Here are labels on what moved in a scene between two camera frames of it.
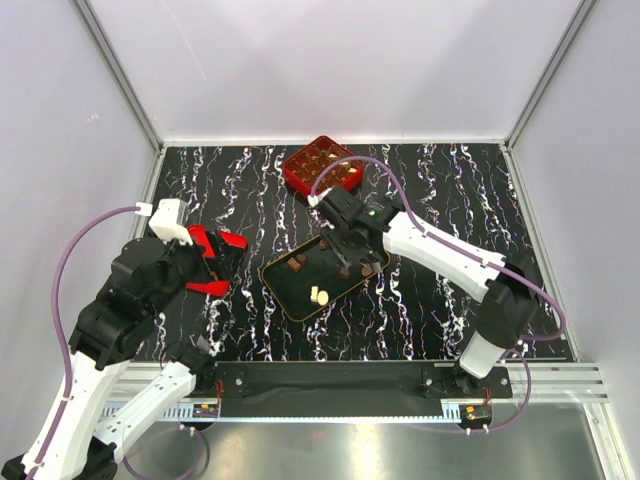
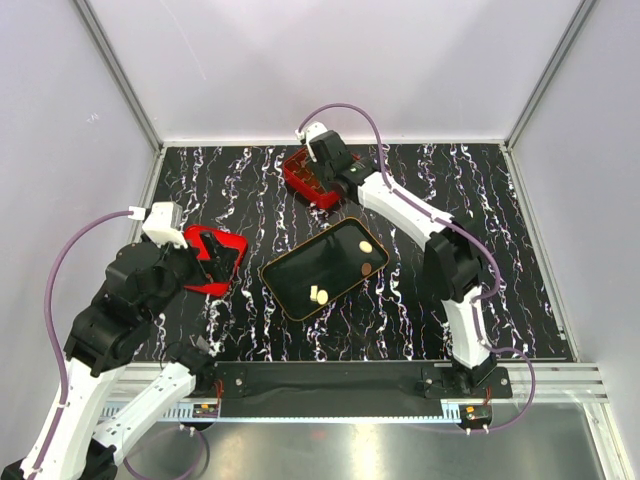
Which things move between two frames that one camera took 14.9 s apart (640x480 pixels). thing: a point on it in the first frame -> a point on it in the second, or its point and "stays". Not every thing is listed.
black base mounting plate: (349, 389) stays
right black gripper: (332, 235) -> (321, 182)
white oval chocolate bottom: (323, 298) stays
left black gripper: (227, 260) stays
